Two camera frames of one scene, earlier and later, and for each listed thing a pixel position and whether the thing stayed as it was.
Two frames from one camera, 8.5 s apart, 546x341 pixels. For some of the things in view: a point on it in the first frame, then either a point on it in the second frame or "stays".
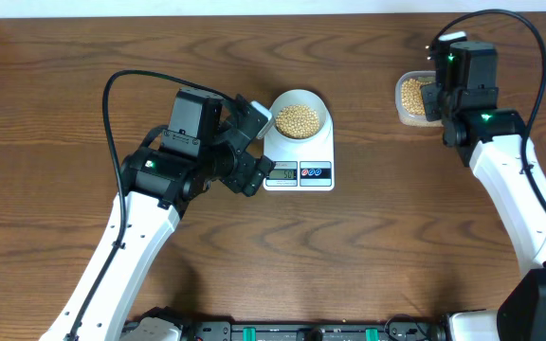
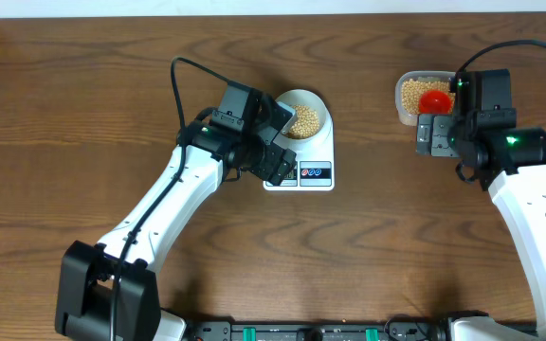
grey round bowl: x=299 y=116 stays
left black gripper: x=246 y=172 to x=275 y=164
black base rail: x=320 y=331 stays
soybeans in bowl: x=297 y=121 stays
